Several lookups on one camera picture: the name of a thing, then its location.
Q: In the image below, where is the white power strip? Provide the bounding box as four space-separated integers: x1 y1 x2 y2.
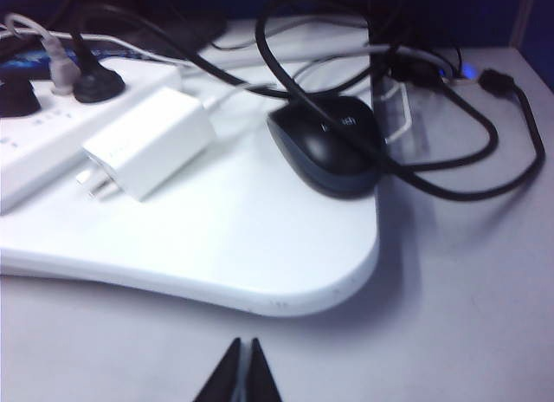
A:
0 57 183 217

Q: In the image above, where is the clear plastic stand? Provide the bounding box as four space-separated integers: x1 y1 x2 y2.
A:
371 79 434 152

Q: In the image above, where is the black round plug with cable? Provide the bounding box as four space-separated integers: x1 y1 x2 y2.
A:
68 3 499 202

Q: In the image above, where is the black triangular plug with cable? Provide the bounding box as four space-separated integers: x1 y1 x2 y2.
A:
0 79 42 120

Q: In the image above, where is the black computer mouse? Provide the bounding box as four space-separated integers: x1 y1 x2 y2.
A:
266 96 382 199

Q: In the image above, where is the black cable with ferrite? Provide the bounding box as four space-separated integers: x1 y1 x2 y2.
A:
371 67 547 203

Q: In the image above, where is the grey plug with cable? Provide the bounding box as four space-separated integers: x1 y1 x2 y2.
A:
2 12 83 96

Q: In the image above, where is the small hub with blue light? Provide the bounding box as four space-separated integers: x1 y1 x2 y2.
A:
436 60 482 87

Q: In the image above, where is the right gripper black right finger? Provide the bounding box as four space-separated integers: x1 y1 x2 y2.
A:
249 337 283 402

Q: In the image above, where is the white desk riser board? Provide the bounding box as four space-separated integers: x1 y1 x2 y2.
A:
0 18 382 320

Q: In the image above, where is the white charger block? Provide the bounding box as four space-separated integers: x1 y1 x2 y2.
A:
75 85 217 204

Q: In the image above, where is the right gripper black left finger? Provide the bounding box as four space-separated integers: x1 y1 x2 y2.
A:
193 337 244 402

